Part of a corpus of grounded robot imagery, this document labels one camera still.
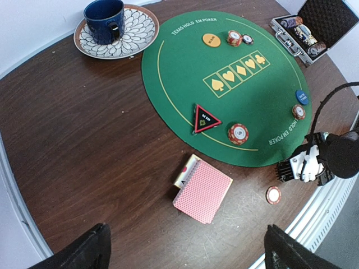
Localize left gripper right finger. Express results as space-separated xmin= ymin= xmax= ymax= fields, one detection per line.
xmin=264 ymin=225 xmax=340 ymax=269

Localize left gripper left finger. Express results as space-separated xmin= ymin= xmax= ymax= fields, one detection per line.
xmin=32 ymin=223 xmax=112 ymax=268

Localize red poker chip stack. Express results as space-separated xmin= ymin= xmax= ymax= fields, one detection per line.
xmin=266 ymin=186 xmax=282 ymax=205

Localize pink playing card deck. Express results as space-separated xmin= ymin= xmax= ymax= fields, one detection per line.
xmin=173 ymin=160 xmax=233 ymax=224

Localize red chips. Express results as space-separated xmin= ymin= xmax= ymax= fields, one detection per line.
xmin=227 ymin=30 xmax=242 ymax=47
xmin=292 ymin=104 xmax=306 ymax=120
xmin=228 ymin=123 xmax=249 ymax=145

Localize triangular black red dealer button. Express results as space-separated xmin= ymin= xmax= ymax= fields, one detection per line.
xmin=192 ymin=104 xmax=222 ymax=135

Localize blue small blind button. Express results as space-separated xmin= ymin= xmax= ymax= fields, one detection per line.
xmin=295 ymin=90 xmax=309 ymax=105

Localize brown chip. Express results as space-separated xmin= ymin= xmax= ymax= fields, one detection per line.
xmin=242 ymin=34 xmax=254 ymax=45

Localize orange big blind button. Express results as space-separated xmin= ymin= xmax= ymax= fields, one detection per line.
xmin=202 ymin=33 xmax=221 ymax=48

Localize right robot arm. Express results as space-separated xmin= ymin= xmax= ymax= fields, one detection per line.
xmin=326 ymin=129 xmax=358 ymax=179

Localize playing card box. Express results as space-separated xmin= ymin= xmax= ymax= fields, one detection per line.
xmin=173 ymin=154 xmax=201 ymax=189

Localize round green poker mat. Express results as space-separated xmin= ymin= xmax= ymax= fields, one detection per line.
xmin=142 ymin=11 xmax=312 ymax=167

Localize patterned ceramic saucer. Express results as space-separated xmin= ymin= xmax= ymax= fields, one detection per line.
xmin=73 ymin=4 xmax=159 ymax=60

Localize aluminium poker chip case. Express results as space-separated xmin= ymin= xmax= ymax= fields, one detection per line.
xmin=269 ymin=1 xmax=358 ymax=67

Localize dark blue mug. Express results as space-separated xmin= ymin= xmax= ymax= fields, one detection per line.
xmin=84 ymin=0 xmax=125 ymax=45

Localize front aluminium rail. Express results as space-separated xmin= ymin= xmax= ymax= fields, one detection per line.
xmin=252 ymin=173 xmax=359 ymax=269

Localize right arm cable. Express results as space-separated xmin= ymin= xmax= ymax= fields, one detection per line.
xmin=307 ymin=81 xmax=359 ymax=141

